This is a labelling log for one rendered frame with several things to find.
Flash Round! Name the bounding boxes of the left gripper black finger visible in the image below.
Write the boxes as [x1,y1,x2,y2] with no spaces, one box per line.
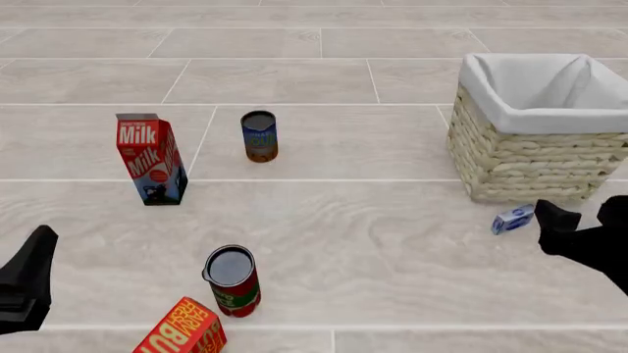
[0,224,60,297]

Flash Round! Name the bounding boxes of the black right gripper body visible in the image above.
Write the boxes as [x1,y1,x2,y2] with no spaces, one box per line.
[537,224,628,296]

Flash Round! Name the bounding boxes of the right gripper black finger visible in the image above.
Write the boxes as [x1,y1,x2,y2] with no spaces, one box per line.
[597,194,628,237]
[533,198,583,241]

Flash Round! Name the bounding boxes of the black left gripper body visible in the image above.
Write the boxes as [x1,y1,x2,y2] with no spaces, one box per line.
[0,282,53,336]

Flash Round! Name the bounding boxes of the small blue cream cheese box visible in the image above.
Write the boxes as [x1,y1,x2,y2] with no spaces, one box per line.
[491,203,536,236]

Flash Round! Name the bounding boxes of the wicker basket with white liner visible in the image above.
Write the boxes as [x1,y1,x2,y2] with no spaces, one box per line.
[445,52,628,206]

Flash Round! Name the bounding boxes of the red milk carton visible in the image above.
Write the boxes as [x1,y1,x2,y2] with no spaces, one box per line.
[115,112,189,207]

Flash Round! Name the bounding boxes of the red and yellow butter box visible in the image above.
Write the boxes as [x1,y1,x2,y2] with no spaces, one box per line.
[131,295,229,353]

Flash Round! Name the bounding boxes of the red and green can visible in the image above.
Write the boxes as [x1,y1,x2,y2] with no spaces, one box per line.
[201,244,262,319]

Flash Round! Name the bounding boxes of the blue and orange soup can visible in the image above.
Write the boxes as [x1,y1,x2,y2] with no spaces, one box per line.
[239,109,280,164]

